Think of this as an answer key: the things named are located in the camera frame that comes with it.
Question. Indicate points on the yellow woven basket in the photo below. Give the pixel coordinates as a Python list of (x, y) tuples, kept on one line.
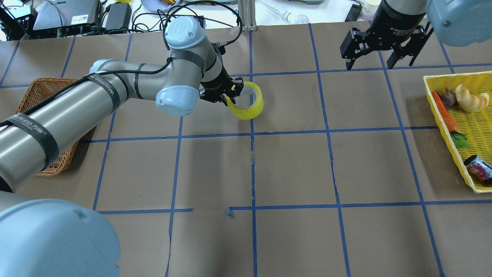
[(475, 126)]

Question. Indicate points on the blue plate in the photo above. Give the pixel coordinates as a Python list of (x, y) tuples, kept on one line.
[(154, 5)]

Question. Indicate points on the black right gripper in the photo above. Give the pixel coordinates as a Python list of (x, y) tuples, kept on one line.
[(396, 20)]

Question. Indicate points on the white light bulb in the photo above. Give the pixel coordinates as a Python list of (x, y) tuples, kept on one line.
[(294, 18)]

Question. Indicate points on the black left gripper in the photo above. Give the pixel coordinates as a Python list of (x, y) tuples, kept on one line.
[(218, 83)]

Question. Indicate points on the aluminium frame post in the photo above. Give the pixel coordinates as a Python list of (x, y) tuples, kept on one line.
[(247, 13)]

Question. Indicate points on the yellow tape roll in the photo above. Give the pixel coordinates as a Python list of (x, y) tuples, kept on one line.
[(250, 104)]

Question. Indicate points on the black computer box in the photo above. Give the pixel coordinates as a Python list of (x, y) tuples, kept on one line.
[(49, 18)]

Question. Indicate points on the orange toy carrot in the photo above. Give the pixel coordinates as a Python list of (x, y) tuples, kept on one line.
[(460, 141)]

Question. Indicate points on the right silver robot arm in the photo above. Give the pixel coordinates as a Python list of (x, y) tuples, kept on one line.
[(457, 23)]

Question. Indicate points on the brown toy mushroom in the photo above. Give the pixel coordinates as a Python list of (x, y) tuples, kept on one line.
[(448, 98)]

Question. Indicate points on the black power adapter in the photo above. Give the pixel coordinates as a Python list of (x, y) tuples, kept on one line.
[(117, 16)]

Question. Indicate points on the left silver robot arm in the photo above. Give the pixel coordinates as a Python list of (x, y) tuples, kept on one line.
[(58, 238)]

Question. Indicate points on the lavender white jar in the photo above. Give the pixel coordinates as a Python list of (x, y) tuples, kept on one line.
[(369, 8)]

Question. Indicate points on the yellow toy banana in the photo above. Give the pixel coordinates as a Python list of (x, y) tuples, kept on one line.
[(469, 102)]

